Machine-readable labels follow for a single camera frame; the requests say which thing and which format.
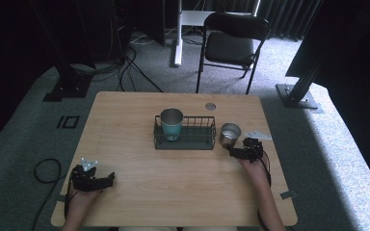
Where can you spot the white desk frame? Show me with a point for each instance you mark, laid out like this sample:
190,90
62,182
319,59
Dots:
181,29

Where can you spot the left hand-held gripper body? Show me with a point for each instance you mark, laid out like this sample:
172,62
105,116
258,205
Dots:
83,181

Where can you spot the black metal stand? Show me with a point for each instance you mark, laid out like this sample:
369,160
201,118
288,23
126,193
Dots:
69,80
302,86

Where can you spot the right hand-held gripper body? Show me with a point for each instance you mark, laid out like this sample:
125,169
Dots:
253,150

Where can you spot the teal metal cup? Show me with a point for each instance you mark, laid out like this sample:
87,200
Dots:
171,126

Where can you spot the dark curtain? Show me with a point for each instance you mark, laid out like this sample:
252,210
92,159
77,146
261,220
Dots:
285,19

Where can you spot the short silver metal cup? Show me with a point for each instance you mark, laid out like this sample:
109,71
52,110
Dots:
229,136

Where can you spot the black folding chair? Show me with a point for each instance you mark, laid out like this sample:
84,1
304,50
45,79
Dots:
229,48

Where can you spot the round grey table grommet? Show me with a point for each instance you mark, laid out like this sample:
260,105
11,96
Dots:
210,106

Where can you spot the grey tape strip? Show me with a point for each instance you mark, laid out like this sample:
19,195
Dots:
61,198
288,194

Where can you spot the person's right hand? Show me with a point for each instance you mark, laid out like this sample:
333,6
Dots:
253,168

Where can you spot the person's left hand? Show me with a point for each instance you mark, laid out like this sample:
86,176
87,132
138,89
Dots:
82,199

